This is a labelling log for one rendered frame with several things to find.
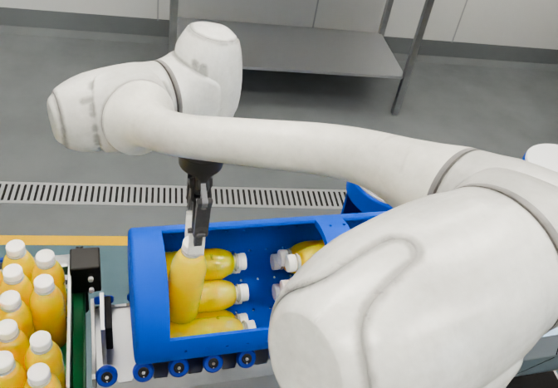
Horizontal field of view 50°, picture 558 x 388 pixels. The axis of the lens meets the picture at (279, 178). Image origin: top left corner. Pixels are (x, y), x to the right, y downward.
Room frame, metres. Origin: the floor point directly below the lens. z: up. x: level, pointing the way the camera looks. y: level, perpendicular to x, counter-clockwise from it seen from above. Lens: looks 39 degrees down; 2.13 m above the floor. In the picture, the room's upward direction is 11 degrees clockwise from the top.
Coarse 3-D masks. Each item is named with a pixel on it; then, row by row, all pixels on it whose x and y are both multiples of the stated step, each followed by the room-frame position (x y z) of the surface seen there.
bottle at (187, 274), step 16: (176, 256) 0.79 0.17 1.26; (192, 256) 0.78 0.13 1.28; (176, 272) 0.77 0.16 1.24; (192, 272) 0.77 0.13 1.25; (176, 288) 0.76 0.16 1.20; (192, 288) 0.76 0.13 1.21; (176, 304) 0.76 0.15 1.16; (192, 304) 0.76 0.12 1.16; (176, 320) 0.75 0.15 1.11; (192, 320) 0.77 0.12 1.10
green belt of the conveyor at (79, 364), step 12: (72, 300) 0.91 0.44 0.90; (84, 300) 0.93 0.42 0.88; (72, 312) 0.88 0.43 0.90; (84, 312) 0.90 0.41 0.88; (72, 324) 0.85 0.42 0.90; (84, 324) 0.86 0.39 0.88; (72, 336) 0.81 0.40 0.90; (84, 336) 0.83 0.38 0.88; (60, 348) 0.78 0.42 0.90; (72, 348) 0.78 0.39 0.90; (84, 348) 0.80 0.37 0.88; (72, 360) 0.75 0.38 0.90; (84, 360) 0.77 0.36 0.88; (72, 372) 0.72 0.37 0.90; (84, 372) 0.74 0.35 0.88; (72, 384) 0.70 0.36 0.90; (84, 384) 0.71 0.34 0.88
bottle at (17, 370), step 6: (18, 366) 0.62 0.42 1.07; (6, 372) 0.59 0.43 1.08; (12, 372) 0.60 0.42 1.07; (18, 372) 0.60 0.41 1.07; (24, 372) 0.62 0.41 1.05; (0, 378) 0.58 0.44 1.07; (6, 378) 0.59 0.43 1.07; (12, 378) 0.59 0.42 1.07; (18, 378) 0.60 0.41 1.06; (24, 378) 0.61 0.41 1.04; (0, 384) 0.58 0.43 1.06; (6, 384) 0.58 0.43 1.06; (12, 384) 0.58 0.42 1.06; (18, 384) 0.59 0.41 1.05
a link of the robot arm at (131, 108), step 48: (96, 96) 0.64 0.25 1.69; (144, 96) 0.65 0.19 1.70; (96, 144) 0.62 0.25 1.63; (144, 144) 0.59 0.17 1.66; (192, 144) 0.57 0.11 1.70; (240, 144) 0.56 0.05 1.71; (288, 144) 0.56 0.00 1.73; (336, 144) 0.55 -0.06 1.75; (384, 144) 0.53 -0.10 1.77; (432, 144) 0.51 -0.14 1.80; (384, 192) 0.49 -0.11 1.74; (432, 192) 0.44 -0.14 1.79
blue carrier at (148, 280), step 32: (224, 224) 0.94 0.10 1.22; (256, 224) 0.96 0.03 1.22; (288, 224) 0.98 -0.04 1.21; (320, 224) 0.98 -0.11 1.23; (352, 224) 1.12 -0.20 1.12; (128, 256) 0.91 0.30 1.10; (160, 256) 0.81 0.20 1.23; (256, 256) 1.03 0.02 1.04; (160, 288) 0.75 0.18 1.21; (256, 288) 0.99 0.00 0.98; (160, 320) 0.71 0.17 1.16; (256, 320) 0.91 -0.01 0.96; (160, 352) 0.69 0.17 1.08; (192, 352) 0.72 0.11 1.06; (224, 352) 0.75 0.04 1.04
